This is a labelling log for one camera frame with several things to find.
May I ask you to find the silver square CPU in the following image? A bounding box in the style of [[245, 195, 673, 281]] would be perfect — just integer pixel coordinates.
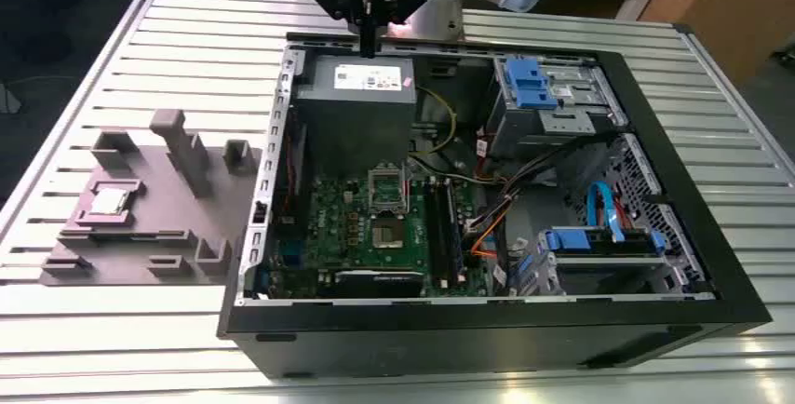
[[86, 187, 134, 216]]

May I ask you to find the CPU socket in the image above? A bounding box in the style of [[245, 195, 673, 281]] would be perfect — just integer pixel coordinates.
[[371, 215, 415, 251]]

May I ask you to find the blue plastic drive latch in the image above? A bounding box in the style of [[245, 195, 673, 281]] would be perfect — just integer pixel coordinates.
[[506, 57, 561, 110]]

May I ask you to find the grey power supply unit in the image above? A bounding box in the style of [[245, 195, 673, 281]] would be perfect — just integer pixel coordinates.
[[290, 55, 418, 180]]

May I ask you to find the metal socket cover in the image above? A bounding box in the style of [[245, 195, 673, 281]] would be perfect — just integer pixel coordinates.
[[369, 160, 413, 215]]

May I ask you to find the grey metal drive cage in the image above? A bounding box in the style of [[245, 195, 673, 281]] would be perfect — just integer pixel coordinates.
[[487, 54, 626, 144]]

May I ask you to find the thin metal locking lever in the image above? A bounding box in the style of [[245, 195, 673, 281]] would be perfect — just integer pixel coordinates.
[[402, 161, 414, 215]]

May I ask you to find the black RAM slot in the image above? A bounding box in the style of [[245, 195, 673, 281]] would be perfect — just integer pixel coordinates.
[[439, 179, 461, 286], [425, 177, 450, 287]]

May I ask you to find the wooden cabinet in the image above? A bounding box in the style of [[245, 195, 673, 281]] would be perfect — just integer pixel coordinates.
[[639, 0, 795, 93]]

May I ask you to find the green motherboard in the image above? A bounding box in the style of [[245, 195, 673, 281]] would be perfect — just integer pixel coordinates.
[[273, 175, 493, 298]]

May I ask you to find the grey parts rack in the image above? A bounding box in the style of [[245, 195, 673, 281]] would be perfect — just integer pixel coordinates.
[[38, 108, 266, 287]]

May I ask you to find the hard disk in blue carrier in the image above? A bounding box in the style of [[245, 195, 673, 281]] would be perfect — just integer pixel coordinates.
[[539, 227, 670, 259]]

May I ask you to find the blue VGA port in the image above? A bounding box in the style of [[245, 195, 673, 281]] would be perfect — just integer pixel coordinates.
[[281, 241, 305, 269]]

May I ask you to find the black graphics card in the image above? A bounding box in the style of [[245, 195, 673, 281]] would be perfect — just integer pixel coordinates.
[[317, 267, 429, 299]]

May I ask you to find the grey metal disk bay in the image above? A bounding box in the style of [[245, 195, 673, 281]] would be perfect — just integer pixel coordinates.
[[509, 226, 710, 301]]

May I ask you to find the black PC case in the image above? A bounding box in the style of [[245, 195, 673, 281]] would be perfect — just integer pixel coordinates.
[[215, 31, 774, 380]]

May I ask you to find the yellow wire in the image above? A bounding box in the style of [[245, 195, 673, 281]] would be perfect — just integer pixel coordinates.
[[409, 86, 459, 157]]

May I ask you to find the black wire bundle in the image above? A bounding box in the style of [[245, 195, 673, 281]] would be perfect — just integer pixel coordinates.
[[465, 136, 623, 233]]

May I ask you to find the orange wire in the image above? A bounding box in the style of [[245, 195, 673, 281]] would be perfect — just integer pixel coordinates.
[[469, 217, 517, 260]]

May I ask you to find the blue flat wire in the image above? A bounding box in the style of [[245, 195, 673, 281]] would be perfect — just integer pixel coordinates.
[[586, 180, 626, 243]]

